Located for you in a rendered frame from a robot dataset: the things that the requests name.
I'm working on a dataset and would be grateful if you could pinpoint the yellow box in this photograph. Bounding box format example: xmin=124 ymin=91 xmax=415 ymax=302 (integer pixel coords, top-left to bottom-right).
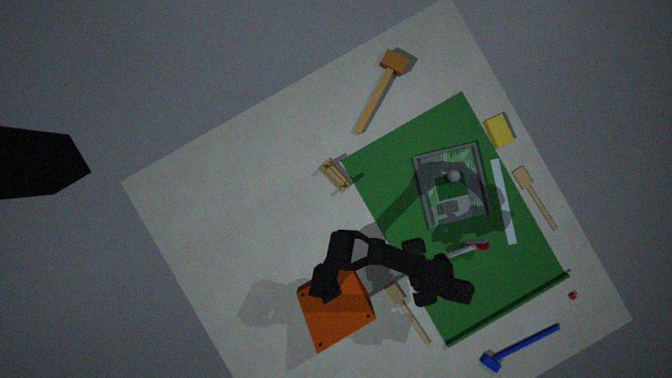
xmin=483 ymin=113 xmax=514 ymax=148

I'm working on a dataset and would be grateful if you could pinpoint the brown wooden mallet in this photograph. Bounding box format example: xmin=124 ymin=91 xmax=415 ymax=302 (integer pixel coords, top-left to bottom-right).
xmin=354 ymin=49 xmax=409 ymax=134

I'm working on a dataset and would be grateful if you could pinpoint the white golf ball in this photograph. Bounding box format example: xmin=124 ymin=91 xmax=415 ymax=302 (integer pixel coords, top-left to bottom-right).
xmin=447 ymin=170 xmax=461 ymax=183

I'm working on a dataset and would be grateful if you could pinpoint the pale blue flat bar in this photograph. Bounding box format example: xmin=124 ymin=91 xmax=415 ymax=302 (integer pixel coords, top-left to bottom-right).
xmin=490 ymin=158 xmax=517 ymax=245

